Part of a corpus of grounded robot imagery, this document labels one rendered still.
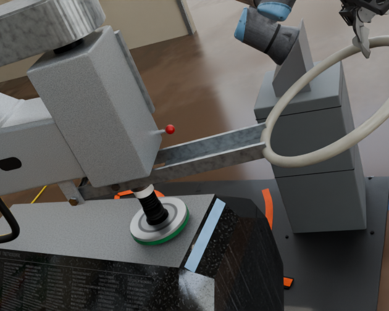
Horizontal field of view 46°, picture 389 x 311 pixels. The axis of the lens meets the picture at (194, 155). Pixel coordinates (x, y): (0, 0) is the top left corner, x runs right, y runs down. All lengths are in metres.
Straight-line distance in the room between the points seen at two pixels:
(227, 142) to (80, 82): 0.50
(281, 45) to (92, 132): 1.13
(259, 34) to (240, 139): 0.83
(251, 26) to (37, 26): 1.18
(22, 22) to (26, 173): 0.50
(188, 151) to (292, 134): 0.88
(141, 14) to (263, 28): 4.69
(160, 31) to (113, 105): 5.52
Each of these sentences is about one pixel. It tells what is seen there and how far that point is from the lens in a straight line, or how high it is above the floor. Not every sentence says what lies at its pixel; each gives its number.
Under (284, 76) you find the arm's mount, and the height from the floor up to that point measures 0.95.
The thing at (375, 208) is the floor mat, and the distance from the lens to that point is 2.77.
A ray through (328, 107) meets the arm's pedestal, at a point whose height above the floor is 0.79.
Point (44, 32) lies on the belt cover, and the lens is 1.26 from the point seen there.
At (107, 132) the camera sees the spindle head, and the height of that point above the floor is 1.35.
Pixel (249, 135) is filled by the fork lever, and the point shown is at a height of 1.14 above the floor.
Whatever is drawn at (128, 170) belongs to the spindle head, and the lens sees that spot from 1.40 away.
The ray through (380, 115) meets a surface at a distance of 1.14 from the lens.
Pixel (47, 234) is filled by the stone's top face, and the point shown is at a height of 0.87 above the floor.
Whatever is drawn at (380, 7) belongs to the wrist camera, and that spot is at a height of 1.44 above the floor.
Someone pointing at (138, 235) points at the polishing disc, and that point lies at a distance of 1.62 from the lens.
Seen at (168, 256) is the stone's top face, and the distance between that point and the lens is 1.57.
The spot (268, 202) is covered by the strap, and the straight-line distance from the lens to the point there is 2.96.
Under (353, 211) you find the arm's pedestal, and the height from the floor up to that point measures 0.15.
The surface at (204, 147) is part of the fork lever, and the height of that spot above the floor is 1.14.
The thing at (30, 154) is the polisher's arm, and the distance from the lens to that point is 1.50.
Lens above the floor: 1.88
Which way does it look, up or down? 30 degrees down
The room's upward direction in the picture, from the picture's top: 23 degrees counter-clockwise
